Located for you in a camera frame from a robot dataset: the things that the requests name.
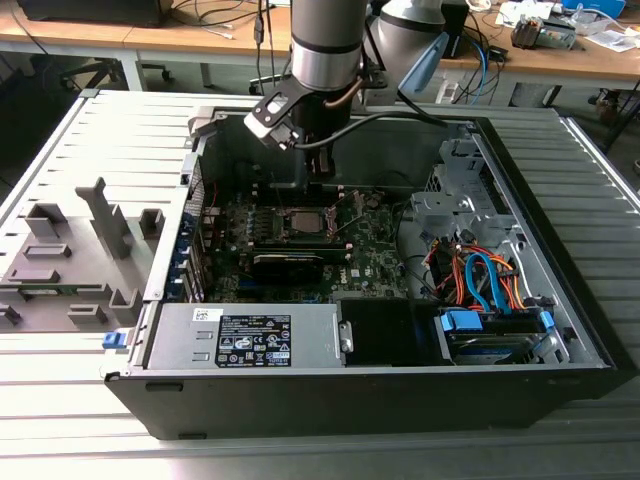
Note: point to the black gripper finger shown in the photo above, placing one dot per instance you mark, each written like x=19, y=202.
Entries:
x=327, y=162

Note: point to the silver green CPU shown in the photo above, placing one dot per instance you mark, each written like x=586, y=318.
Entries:
x=309, y=222

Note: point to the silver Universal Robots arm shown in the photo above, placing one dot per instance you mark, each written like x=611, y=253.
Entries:
x=325, y=45

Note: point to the black RAM slot row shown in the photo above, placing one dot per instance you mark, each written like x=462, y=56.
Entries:
x=272, y=196
x=300, y=248

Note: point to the CPU socket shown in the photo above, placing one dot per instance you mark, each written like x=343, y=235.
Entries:
x=287, y=223

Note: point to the round coin battery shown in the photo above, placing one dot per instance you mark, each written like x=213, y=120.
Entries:
x=372, y=201

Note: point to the black office chair base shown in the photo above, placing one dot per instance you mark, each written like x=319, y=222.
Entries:
x=265, y=82
x=95, y=70

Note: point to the green motherboard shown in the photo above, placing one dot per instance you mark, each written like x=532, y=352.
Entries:
x=375, y=250

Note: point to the black graphics card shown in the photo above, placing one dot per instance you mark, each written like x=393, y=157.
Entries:
x=287, y=270

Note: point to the silver metal drive cage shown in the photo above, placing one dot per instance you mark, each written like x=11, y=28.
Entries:
x=440, y=205

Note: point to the black box device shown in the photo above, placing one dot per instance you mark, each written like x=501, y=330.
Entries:
x=456, y=30

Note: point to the black plastic shroud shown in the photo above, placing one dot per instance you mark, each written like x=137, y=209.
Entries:
x=375, y=332

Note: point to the copper heat sink cooler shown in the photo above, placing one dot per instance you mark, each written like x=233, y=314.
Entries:
x=525, y=32

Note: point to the grey power supply unit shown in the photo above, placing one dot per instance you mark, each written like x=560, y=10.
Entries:
x=175, y=335

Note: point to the hard disk blue carrier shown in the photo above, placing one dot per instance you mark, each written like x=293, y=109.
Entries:
x=480, y=345

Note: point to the black monitor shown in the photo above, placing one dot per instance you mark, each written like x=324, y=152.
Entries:
x=100, y=12

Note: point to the black open PC case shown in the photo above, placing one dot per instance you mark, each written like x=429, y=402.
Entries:
x=350, y=405

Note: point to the small grey metal box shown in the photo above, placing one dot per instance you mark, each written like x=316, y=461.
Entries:
x=557, y=35

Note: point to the grey parts rack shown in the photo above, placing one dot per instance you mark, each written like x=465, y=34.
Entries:
x=80, y=235

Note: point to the wooden desk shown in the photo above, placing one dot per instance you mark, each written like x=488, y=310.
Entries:
x=575, y=60

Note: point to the blue case latch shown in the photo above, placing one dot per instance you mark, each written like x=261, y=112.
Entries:
x=112, y=341

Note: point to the green RAM stick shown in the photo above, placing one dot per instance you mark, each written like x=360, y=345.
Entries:
x=55, y=290

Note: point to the blue box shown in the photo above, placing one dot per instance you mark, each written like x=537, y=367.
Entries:
x=595, y=5

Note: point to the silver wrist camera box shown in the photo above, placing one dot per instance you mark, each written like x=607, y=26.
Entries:
x=267, y=115

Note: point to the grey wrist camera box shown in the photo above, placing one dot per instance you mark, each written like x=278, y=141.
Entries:
x=377, y=90

